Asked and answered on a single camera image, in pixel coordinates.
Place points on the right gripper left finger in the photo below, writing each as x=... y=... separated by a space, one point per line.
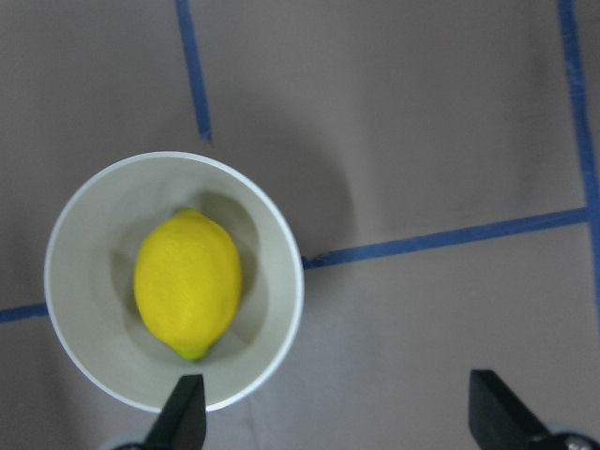
x=182 y=422

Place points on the white ceramic bowl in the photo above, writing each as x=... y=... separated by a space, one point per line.
x=88 y=276

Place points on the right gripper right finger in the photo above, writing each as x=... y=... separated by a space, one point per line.
x=498 y=419

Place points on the yellow lemon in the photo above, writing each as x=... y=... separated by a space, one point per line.
x=187 y=283

